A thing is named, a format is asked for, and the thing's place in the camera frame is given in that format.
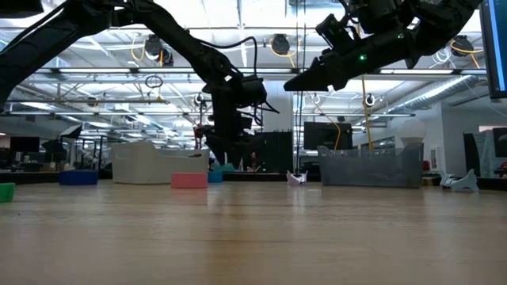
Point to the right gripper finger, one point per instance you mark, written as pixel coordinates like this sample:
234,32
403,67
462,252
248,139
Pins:
313,81

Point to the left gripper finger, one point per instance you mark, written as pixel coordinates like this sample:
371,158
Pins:
229,152

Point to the teal tape roll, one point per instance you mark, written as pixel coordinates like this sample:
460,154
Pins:
215,177

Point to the pink tape roll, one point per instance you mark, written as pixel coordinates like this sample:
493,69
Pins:
189,180

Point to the blue tape roll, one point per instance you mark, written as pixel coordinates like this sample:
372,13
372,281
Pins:
78,178

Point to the white staple remover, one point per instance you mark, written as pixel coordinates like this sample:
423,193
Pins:
461,184

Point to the green mini stapler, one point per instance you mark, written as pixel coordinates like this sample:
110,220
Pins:
6,193

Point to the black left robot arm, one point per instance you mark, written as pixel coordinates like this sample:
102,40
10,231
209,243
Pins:
39,47

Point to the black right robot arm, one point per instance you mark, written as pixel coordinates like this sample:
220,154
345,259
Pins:
435,23

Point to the black cabinet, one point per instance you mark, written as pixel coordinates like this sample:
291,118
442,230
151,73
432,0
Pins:
277,152

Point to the black switched-off monitor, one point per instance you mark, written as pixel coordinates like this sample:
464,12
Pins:
326,134

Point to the white plastic bin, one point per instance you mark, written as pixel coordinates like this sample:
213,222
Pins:
150,168

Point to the grey translucent plastic bin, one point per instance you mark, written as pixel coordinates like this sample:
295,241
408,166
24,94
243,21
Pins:
368,170

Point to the monitor with blue screen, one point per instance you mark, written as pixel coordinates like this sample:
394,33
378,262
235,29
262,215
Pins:
495,47

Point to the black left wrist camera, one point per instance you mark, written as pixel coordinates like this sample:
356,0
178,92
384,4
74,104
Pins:
253,91

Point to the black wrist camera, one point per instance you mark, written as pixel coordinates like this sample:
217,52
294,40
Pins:
253,91
336,31

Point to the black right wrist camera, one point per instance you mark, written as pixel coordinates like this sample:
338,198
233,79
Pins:
336,31

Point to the black aluminium table frame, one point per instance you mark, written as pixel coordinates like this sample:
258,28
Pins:
39,177

